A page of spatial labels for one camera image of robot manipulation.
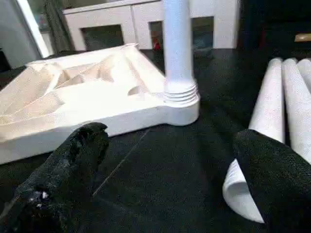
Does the white plastic table top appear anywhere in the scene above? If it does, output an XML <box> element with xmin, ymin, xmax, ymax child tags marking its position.
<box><xmin>0</xmin><ymin>44</ymin><xmax>201</xmax><ymax>165</ymax></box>

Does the black work mat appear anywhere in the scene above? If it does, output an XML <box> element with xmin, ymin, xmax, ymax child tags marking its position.
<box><xmin>0</xmin><ymin>46</ymin><xmax>311</xmax><ymax>233</ymax></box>

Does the grey curtain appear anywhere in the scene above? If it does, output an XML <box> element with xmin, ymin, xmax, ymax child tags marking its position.
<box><xmin>44</xmin><ymin>0</ymin><xmax>73</xmax><ymax>53</ymax></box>

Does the white glass-door cabinet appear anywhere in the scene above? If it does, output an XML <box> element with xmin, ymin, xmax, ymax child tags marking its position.
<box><xmin>63</xmin><ymin>0</ymin><xmax>241</xmax><ymax>52</ymax></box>

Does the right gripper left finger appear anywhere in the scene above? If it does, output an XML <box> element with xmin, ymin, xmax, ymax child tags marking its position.
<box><xmin>0</xmin><ymin>122</ymin><xmax>110</xmax><ymax>233</ymax></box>

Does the white plastic table leg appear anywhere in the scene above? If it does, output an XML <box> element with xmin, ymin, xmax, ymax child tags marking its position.
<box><xmin>222</xmin><ymin>58</ymin><xmax>287</xmax><ymax>224</ymax></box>
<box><xmin>297</xmin><ymin>58</ymin><xmax>311</xmax><ymax>95</ymax></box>
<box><xmin>162</xmin><ymin>0</ymin><xmax>200</xmax><ymax>105</ymax></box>
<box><xmin>282</xmin><ymin>57</ymin><xmax>311</xmax><ymax>166</ymax></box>

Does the black sofa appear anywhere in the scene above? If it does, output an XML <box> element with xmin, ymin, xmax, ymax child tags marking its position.
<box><xmin>241</xmin><ymin>0</ymin><xmax>311</xmax><ymax>54</ymax></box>

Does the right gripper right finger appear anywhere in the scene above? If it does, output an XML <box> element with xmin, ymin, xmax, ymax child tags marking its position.
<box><xmin>233</xmin><ymin>129</ymin><xmax>311</xmax><ymax>233</ymax></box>

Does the small tan label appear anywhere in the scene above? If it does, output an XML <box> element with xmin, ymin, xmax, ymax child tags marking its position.
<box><xmin>294</xmin><ymin>33</ymin><xmax>311</xmax><ymax>42</ymax></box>

